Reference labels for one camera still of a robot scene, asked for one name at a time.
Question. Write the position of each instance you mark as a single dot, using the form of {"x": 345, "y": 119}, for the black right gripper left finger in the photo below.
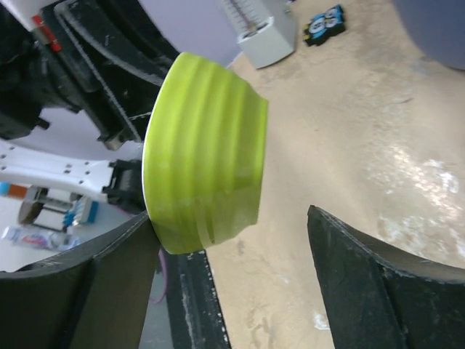
{"x": 94, "y": 295}

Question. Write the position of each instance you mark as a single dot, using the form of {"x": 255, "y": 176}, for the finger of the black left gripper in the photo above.
{"x": 195, "y": 314}

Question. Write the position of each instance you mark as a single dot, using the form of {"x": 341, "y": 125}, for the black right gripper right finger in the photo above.
{"x": 379, "y": 296}

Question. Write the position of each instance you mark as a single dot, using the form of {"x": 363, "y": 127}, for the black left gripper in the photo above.
{"x": 104, "y": 58}

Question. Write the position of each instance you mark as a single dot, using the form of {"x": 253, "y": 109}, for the small white green bowl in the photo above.
{"x": 203, "y": 155}

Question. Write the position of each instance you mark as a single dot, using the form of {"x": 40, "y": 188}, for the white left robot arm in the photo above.
{"x": 116, "y": 182}

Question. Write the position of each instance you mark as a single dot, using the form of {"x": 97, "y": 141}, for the white metronome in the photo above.
{"x": 265, "y": 29}

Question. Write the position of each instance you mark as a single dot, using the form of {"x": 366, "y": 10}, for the blue owl number magnet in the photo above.
{"x": 324, "y": 26}

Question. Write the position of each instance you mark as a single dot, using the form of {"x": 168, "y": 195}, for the blue trash bin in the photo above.
{"x": 436, "y": 28}

